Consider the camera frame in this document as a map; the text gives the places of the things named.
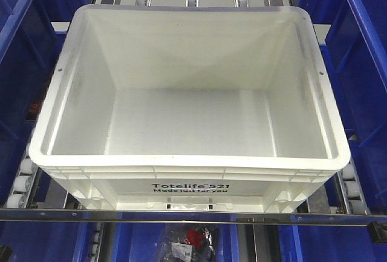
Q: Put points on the left white roller track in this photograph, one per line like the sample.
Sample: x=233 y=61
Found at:
x=22 y=185

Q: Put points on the blue bin left shelf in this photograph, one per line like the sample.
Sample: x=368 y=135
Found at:
x=27 y=43

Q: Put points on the blue bin lower left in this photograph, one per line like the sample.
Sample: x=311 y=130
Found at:
x=46 y=241

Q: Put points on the right white roller track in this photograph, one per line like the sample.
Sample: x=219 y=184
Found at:
x=352 y=194

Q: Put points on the white plastic tote bin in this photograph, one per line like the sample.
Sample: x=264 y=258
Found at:
x=173 y=108

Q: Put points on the blue bin lower centre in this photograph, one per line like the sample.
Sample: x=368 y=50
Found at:
x=139 y=242

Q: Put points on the blue bin shelf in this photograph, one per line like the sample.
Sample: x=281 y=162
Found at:
x=356 y=43
x=27 y=43

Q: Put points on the bagged black red parts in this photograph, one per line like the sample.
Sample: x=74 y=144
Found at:
x=188 y=242

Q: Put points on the blue bin right shelf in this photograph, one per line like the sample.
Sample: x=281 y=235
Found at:
x=356 y=43

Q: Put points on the steel shelf front rail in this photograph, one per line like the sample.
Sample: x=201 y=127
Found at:
x=66 y=215

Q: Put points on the white roller track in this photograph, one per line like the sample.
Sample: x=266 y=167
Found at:
x=352 y=194
x=22 y=185

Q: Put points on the blue bin lower right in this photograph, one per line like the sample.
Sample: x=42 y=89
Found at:
x=328 y=243

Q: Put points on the blue bin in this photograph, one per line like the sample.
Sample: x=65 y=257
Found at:
x=328 y=243
x=46 y=241
x=139 y=242

